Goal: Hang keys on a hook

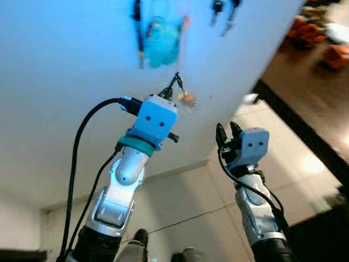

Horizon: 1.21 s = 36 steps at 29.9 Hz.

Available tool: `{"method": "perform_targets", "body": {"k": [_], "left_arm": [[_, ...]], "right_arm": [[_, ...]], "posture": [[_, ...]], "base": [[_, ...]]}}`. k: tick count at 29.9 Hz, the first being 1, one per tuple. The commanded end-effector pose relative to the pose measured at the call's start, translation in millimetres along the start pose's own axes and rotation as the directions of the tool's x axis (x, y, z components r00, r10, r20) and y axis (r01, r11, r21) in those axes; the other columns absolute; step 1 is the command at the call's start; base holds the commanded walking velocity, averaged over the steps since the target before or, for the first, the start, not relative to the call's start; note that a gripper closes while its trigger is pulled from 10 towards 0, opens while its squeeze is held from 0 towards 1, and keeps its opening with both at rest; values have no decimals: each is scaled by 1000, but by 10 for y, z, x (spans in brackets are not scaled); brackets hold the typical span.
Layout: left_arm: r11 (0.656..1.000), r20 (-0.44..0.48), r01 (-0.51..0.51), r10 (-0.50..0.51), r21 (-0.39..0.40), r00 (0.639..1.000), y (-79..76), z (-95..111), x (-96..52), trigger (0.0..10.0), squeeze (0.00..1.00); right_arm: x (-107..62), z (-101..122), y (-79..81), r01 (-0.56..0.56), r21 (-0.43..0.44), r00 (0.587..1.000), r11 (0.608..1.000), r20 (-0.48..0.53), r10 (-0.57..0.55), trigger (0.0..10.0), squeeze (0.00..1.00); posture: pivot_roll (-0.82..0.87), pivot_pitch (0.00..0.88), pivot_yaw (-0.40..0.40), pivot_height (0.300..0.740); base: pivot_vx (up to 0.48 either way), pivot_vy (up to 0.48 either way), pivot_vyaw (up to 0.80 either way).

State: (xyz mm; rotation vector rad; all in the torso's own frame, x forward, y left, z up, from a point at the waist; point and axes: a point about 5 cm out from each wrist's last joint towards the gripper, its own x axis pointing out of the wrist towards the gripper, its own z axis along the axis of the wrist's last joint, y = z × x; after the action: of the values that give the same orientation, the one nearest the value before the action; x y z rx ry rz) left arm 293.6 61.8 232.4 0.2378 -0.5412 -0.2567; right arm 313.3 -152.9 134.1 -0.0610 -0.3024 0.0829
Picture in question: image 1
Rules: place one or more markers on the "robot left leg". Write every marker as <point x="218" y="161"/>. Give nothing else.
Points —
<point x="135" y="248"/>

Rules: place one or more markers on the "short black key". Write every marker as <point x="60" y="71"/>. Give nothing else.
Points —
<point x="217" y="8"/>

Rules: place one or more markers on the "small orange plush toy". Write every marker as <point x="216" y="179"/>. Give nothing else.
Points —
<point x="335" y="55"/>

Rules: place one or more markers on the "robot right leg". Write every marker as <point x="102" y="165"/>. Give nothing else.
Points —
<point x="188" y="255"/>

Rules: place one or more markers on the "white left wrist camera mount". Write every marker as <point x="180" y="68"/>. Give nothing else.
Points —
<point x="155" y="119"/>

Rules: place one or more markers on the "black furniture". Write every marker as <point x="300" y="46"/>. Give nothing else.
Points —
<point x="322" y="234"/>

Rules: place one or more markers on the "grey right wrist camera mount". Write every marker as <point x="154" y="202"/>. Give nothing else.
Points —
<point x="253" y="146"/>

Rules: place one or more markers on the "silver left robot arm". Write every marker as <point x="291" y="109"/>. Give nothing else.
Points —
<point x="117" y="204"/>

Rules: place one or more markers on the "large orange plush toy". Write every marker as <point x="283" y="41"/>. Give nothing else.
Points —
<point x="306" y="31"/>

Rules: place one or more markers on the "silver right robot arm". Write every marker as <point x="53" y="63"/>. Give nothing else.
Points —
<point x="259" y="210"/>

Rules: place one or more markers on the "white cloth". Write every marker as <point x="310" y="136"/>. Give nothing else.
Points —
<point x="337" y="34"/>

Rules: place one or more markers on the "robot leg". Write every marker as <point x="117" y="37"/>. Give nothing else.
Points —
<point x="188" y="255"/>
<point x="135" y="248"/>

